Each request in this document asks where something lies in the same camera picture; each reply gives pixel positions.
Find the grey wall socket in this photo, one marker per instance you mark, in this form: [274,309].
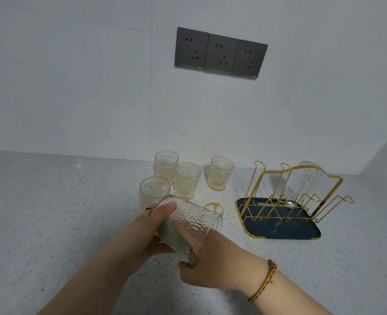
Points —
[221,54]
[192,49]
[249,59]

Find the green cloth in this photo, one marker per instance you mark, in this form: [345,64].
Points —
[180,242]

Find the small clear round piece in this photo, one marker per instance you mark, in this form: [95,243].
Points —
[288,203]

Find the person's left hand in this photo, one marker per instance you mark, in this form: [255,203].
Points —
[137,239]

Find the single embossed clear glass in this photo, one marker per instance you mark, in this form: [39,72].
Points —
[306,180]
[193,219]

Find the person's right hand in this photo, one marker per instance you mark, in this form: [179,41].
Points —
[226,262]

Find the person's left forearm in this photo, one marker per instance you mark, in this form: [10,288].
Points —
[85,288]

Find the person's right forearm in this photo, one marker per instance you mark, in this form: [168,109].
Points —
[292,291]

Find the cluster of embossed glasses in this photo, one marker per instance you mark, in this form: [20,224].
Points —
[187,182]

